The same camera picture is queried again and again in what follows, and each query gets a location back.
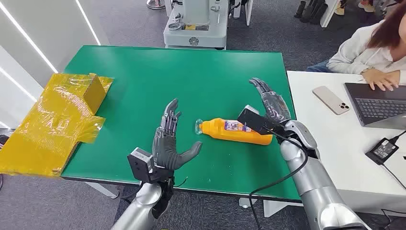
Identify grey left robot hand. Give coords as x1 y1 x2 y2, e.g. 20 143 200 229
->
152 98 203 172

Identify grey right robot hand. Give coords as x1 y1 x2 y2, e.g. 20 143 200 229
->
248 78 292 124

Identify orange plastic bottle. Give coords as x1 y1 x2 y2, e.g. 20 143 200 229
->
194 117 273 146

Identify beige smartphone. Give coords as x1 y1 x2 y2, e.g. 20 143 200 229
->
312 85 350 115

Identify slanted white table leg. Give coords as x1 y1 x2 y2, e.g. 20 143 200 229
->
85 181 120 200

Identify person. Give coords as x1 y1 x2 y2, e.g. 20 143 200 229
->
306 0 406 92

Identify small white table foot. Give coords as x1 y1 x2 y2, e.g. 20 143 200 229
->
238 197 258 209

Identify white stand legs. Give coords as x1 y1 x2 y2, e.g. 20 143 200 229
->
233 0 254 27

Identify dark grey laptop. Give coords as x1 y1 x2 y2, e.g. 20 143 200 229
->
344 82 406 130

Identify wide white table leg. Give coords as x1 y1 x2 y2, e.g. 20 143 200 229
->
263 200 302 218

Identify white furniture panel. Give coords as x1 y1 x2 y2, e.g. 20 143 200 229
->
319 0 340 29

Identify person's hand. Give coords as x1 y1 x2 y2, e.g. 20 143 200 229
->
361 69 401 92

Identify pale grey machine base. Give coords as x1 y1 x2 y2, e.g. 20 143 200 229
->
163 0 230 50

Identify black power adapter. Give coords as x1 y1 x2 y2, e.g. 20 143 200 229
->
365 137 400 166

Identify beige shoe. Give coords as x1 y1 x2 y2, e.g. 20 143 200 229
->
334 0 346 16

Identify yellow taped cardboard box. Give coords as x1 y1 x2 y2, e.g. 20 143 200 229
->
0 73 114 177

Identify white and orange shoe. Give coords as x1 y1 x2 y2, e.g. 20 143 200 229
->
358 0 376 13

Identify round metal stand base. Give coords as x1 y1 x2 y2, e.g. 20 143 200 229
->
146 0 166 10

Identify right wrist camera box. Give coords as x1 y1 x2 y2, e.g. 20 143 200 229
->
237 105 286 137

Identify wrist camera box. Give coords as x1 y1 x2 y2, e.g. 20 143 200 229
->
237 105 286 137
127 147 174 185

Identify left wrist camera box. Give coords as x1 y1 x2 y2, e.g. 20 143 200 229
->
127 147 174 185

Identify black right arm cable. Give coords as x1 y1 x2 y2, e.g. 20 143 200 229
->
248 130 309 230

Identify thick black adapter cable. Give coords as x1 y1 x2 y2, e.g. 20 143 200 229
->
389 130 406 144

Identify thin black adapter cable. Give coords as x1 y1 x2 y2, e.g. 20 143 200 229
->
380 163 406 190

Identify black floor cable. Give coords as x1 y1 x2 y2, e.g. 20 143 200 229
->
380 208 406 230

